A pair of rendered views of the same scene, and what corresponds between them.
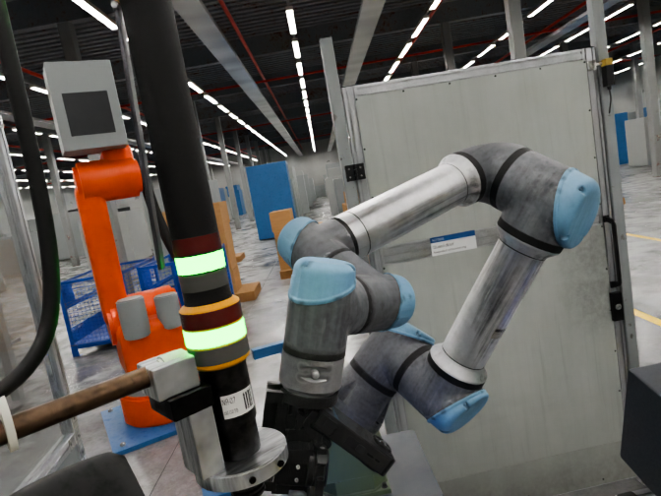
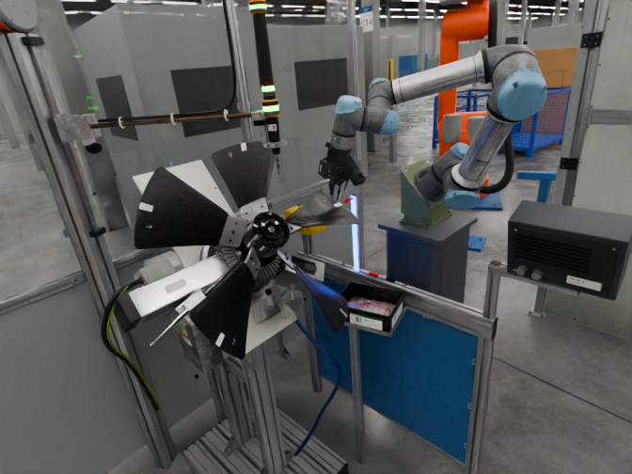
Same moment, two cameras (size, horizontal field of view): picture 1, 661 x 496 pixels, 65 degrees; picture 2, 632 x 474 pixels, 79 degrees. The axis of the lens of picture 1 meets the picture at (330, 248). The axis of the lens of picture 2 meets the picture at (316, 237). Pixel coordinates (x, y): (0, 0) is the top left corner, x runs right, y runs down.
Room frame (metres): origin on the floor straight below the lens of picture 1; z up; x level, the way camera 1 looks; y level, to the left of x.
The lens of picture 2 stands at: (-0.29, -0.85, 1.64)
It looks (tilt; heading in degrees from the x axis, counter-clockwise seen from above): 24 degrees down; 50
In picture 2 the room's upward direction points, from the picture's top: 5 degrees counter-clockwise
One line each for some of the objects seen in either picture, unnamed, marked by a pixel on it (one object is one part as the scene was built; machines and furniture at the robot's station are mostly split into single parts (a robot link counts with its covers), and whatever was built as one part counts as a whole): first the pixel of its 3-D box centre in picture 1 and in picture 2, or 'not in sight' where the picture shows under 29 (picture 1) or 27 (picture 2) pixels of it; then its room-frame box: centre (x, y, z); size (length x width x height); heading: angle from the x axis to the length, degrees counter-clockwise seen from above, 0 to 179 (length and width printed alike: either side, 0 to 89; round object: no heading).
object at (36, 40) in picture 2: not in sight; (68, 146); (-0.07, 0.61, 1.48); 0.05 x 0.03 x 0.62; 40
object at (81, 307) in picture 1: (116, 302); (470, 118); (7.03, 3.01, 0.49); 1.27 x 0.88 x 0.98; 0
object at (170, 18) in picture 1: (178, 155); (264, 58); (0.37, 0.09, 1.68); 0.03 x 0.03 x 0.21
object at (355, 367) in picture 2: not in sight; (357, 393); (0.56, 0.00, 0.40); 0.03 x 0.03 x 0.80; 20
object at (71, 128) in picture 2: not in sight; (76, 127); (-0.03, 0.57, 1.53); 0.10 x 0.07 x 0.09; 130
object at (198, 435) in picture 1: (217, 408); (270, 128); (0.36, 0.10, 1.49); 0.09 x 0.07 x 0.10; 130
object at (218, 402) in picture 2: not in sight; (208, 361); (0.21, 0.63, 0.42); 0.04 x 0.04 x 0.83; 5
